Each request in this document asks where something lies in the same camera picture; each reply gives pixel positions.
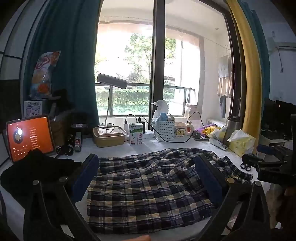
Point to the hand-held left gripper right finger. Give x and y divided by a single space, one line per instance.
208 180

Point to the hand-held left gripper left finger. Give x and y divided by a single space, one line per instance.
84 178

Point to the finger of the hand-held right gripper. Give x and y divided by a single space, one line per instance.
251 160
264 148

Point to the plaid pants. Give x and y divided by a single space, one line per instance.
148 180

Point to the yellow tissue pack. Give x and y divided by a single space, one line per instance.
242 143

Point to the black monitor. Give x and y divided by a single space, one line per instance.
277 118

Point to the stainless steel bottle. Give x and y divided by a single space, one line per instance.
231 129

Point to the beige storage box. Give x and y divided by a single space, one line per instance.
108 138

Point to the yellow packet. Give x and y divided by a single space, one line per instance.
211 131

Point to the black cloth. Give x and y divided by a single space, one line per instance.
34 166

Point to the purple cloth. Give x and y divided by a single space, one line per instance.
208 128

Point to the cream mug with bear print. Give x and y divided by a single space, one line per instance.
181 133

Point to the brown paper bag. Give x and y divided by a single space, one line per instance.
59 129

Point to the white charger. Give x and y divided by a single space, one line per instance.
126 127

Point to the tablet with orange screen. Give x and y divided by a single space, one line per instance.
30 139

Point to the green and white milk carton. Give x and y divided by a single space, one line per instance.
136 135

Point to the white plastic basket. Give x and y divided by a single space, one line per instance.
163 129

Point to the black charger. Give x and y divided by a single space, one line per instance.
141 126

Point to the yellow curtain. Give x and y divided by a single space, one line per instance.
247 69

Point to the hanging clothes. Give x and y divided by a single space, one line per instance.
225 76

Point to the white box with bear print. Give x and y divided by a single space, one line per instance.
34 109

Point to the white desk lamp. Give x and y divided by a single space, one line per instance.
112 81

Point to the balcony railing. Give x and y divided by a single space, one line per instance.
134 87

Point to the white air conditioner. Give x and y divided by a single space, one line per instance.
286 44

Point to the colourful snack bag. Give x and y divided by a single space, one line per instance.
45 74

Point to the teal curtain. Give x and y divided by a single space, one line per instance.
67 51

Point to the dark window post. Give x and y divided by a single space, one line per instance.
158 58

